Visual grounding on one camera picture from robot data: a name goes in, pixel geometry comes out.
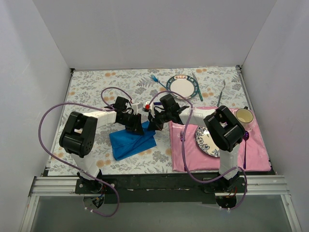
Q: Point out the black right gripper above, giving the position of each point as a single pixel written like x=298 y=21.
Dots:
x=155 y=120

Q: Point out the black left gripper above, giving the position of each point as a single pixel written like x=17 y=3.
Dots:
x=134 y=122

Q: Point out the blue satin napkin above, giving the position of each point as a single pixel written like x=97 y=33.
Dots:
x=126 y=144

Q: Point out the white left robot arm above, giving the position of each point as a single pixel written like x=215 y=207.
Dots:
x=79 y=132

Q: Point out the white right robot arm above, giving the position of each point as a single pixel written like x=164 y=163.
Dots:
x=225 y=130

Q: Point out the purple metallic fork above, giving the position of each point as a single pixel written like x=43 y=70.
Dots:
x=182 y=138

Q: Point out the floral tablecloth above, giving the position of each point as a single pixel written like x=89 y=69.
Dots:
x=97 y=88

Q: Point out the blue fork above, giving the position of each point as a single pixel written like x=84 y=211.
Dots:
x=155 y=79

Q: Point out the blue floral dinner plate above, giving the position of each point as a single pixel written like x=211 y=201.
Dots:
x=206 y=143

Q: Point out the white plate teal rim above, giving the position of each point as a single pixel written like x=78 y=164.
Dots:
x=184 y=85

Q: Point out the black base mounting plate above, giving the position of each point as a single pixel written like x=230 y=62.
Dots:
x=163 y=188

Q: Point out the cream ceramic mug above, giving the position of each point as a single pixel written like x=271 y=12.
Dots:
x=245 y=117

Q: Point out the purple metallic spoon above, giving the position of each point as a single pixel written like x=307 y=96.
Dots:
x=245 y=138

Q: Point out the pink floral placemat cloth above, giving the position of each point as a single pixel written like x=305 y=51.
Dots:
x=256 y=157

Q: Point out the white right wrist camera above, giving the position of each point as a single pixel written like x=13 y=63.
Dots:
x=149 y=107

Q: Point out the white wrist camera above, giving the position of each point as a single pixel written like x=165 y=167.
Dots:
x=149 y=107
x=136 y=107

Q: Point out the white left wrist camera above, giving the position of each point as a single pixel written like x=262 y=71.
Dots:
x=136 y=107

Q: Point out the aluminium frame rail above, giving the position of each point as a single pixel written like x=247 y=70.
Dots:
x=255 y=185

